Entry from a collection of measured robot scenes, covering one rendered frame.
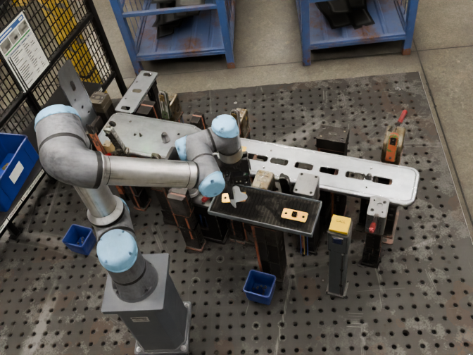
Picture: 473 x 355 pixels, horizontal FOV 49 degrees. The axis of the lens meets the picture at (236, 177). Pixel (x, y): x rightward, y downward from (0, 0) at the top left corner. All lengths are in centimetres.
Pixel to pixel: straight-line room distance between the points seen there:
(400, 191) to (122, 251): 104
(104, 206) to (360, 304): 105
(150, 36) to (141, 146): 219
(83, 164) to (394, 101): 185
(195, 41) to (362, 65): 130
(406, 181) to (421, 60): 220
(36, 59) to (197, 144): 125
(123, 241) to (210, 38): 281
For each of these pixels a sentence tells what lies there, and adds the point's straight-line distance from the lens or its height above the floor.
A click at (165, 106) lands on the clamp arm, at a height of 105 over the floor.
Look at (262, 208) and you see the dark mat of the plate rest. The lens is 177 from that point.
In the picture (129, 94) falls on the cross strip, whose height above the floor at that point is 100.
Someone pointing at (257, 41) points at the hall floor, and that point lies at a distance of 437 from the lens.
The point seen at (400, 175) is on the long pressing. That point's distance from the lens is 207.
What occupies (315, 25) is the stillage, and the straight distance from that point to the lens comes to 420.
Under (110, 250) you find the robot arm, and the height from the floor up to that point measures 133.
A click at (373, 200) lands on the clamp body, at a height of 106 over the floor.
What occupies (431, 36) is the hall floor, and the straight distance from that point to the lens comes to 439.
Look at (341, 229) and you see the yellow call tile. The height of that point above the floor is 116.
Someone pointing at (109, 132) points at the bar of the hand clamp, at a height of 120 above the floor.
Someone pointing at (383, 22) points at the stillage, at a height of 17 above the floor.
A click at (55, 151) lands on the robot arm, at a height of 174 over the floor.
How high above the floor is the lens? 260
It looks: 51 degrees down
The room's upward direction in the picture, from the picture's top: 12 degrees counter-clockwise
